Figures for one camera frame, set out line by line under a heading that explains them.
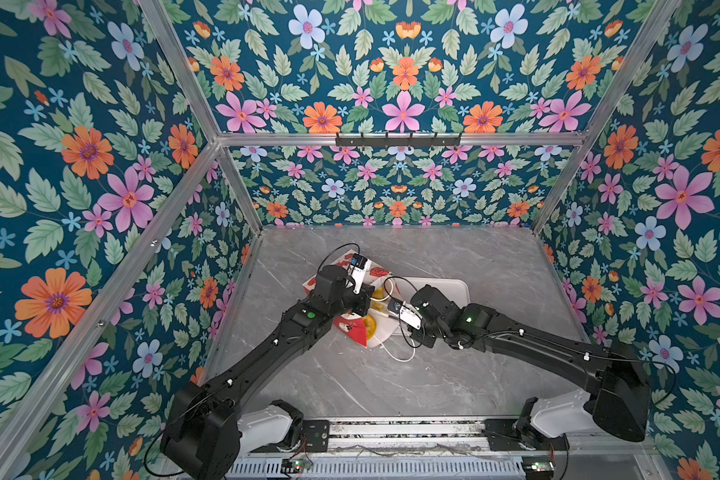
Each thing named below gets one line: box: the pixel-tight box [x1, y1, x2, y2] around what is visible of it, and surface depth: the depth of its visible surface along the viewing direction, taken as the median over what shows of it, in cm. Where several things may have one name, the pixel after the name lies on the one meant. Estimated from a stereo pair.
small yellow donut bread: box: [364, 314, 377, 340], surface depth 90 cm
